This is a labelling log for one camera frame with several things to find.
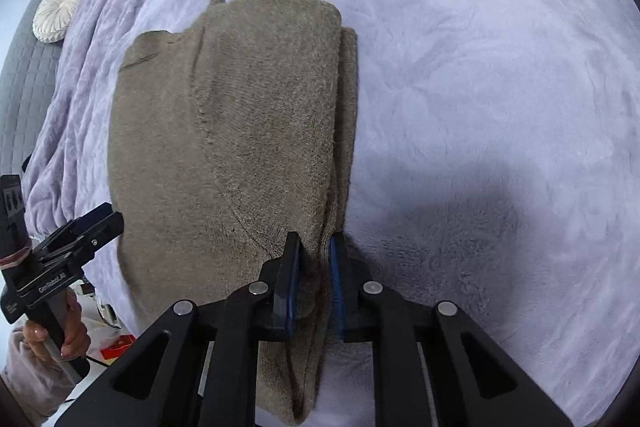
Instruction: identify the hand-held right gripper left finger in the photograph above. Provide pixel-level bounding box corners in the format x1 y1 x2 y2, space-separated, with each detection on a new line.
54 232 302 427

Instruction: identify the red packet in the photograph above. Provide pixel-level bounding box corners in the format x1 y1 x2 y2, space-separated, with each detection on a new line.
99 333 137 362

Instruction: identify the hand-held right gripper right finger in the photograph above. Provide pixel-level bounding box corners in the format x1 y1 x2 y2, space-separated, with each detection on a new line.
326 234 574 427

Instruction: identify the olive brown knit sweater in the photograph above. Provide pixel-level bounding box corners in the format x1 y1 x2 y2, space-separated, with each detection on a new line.
107 0 360 424

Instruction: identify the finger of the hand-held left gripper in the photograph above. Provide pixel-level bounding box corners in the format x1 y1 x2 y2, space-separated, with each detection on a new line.
75 211 125 259
60 202 114 242

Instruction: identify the white round pillow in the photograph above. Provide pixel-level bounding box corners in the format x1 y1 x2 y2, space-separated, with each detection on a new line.
32 0 91 44

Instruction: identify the person's left hand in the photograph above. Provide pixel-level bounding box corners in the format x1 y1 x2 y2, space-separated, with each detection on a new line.
22 289 91 364

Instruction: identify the grey quilted sofa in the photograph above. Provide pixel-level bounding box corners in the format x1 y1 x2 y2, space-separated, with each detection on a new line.
0 0 109 180

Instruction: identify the lavender plush blanket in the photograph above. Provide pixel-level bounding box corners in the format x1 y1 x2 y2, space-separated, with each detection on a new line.
22 0 640 427

